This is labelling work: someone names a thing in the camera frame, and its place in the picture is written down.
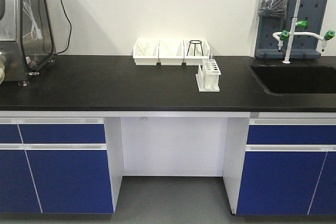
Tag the blue right cabinet unit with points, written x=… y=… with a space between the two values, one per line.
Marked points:
x=289 y=169

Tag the blue cabinet unit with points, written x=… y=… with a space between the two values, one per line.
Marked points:
x=289 y=169
x=55 y=166

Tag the black sink basin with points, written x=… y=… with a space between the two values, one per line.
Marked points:
x=295 y=79

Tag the blue left cabinet unit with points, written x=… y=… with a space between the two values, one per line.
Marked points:
x=55 y=166

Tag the stainless steel lab machine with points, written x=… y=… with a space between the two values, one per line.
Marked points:
x=27 y=43

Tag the glass beaker in left bin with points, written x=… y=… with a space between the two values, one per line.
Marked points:
x=143 y=49

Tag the grey pegboard drying rack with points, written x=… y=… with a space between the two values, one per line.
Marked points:
x=273 y=32

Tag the white storage bin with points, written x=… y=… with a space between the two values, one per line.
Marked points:
x=153 y=58
x=171 y=52
x=196 y=60

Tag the white right storage bin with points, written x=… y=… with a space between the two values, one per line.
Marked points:
x=196 y=60

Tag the white test tube rack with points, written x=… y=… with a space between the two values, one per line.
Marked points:
x=208 y=76

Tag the black wire tripod stand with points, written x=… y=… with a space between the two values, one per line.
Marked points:
x=195 y=48

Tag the white left storage bin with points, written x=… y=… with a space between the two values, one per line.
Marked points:
x=153 y=58

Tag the white middle storage bin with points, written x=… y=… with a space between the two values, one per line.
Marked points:
x=171 y=52

